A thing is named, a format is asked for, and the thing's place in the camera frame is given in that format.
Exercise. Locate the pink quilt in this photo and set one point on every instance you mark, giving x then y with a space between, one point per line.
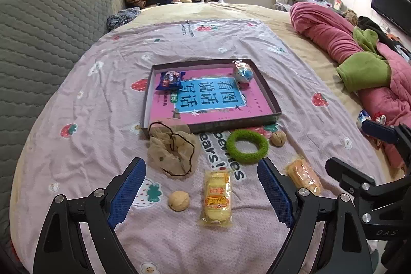
324 26

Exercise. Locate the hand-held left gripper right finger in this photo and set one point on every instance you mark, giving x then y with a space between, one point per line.
274 193

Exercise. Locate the dark cardboard box tray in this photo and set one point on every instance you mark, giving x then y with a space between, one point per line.
146 107

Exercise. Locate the wrapped blue white ball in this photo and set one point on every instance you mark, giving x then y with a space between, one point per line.
243 73

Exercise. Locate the grey quilted headboard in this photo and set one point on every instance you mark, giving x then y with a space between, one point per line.
41 36

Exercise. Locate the orange cake packet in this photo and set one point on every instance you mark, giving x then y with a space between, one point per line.
303 176

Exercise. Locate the colourful plastic packet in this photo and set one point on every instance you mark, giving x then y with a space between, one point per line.
364 116

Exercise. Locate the yellow cake packet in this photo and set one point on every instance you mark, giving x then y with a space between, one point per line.
216 197

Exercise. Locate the dark clothes heap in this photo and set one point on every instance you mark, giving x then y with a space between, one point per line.
369 23

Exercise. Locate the green fleece cloth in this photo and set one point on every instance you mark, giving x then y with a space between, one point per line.
366 70

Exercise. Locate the pink strawberry printed sheet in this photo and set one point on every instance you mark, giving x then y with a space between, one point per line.
96 132

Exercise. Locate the black television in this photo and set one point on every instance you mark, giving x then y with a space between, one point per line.
390 6

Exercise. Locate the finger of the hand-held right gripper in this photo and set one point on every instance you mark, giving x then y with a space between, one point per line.
379 131
343 173

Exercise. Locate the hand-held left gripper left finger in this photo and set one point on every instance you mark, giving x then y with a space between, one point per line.
126 193

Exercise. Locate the blue cookie packet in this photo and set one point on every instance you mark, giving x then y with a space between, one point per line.
170 80

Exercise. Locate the dark floral cloth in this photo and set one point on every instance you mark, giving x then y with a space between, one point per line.
123 18

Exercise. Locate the walnut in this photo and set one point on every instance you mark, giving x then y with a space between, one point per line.
278 138
178 200

